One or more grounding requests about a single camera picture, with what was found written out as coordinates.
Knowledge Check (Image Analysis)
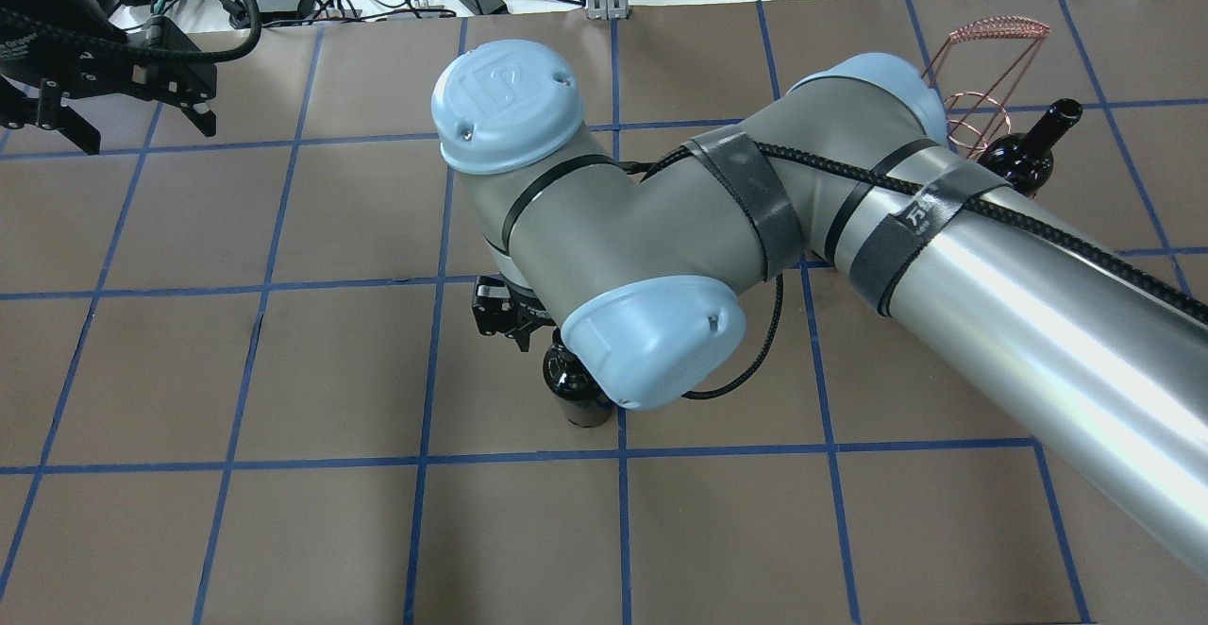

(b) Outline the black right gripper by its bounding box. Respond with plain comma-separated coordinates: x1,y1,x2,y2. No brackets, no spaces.
472,274,558,353

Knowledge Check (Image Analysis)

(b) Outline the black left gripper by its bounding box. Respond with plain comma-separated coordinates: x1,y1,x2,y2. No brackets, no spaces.
2,0,217,156

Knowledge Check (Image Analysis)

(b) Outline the dark wine bottle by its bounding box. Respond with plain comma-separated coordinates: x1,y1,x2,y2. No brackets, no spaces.
978,97,1084,198
541,338,615,429

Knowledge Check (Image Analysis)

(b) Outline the copper wire wine basket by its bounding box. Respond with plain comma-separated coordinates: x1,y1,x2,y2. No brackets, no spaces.
920,15,1051,158

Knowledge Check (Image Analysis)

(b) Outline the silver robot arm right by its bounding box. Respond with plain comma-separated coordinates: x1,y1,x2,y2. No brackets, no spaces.
430,39,1207,573

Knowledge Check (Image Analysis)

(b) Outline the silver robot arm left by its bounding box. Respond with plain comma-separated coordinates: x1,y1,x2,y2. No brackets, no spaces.
1,0,217,155

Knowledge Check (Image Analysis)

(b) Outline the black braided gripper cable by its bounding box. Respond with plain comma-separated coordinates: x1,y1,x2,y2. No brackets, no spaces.
623,139,1208,401

